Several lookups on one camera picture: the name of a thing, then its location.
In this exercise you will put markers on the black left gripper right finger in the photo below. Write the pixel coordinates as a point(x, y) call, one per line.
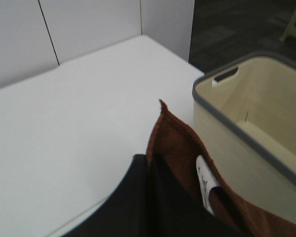
point(172, 210)

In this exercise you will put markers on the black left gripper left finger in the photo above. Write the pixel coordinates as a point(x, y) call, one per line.
point(125, 212)

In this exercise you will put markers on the white care label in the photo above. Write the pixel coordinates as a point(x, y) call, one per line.
point(207, 182)

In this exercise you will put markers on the brown microfibre towel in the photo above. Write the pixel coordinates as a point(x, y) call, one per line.
point(180, 146)

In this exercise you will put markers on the cream stool leg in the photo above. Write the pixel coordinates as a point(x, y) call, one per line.
point(290, 29)

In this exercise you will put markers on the beige bin with grey rim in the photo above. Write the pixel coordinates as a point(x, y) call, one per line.
point(245, 114)

